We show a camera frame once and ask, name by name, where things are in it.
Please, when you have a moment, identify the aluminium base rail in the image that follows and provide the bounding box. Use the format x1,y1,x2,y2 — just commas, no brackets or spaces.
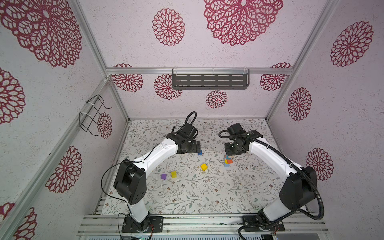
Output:
76,214,330,237

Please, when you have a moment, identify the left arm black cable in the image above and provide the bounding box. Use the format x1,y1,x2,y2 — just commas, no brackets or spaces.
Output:
172,111,199,142

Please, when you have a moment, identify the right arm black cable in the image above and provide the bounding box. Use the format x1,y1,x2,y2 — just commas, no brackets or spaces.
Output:
218,129,325,240

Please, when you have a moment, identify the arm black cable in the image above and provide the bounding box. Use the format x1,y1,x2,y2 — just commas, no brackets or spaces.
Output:
218,129,325,240
172,111,199,142

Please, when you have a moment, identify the black wire wall basket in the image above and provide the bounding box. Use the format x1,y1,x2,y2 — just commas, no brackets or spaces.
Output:
78,95,113,139

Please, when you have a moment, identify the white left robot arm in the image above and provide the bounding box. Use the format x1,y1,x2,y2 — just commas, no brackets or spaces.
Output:
114,123,201,224

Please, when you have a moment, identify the yellow-green wood cube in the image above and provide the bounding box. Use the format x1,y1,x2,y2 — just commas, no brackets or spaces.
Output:
171,171,178,178

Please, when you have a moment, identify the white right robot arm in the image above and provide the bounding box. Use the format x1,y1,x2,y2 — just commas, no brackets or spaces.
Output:
219,123,321,224

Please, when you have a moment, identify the dark grey wall shelf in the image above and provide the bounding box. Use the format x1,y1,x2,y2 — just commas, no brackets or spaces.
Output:
171,69,250,90

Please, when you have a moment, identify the yellow wood cube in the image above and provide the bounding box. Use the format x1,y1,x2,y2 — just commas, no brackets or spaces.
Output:
201,164,208,171

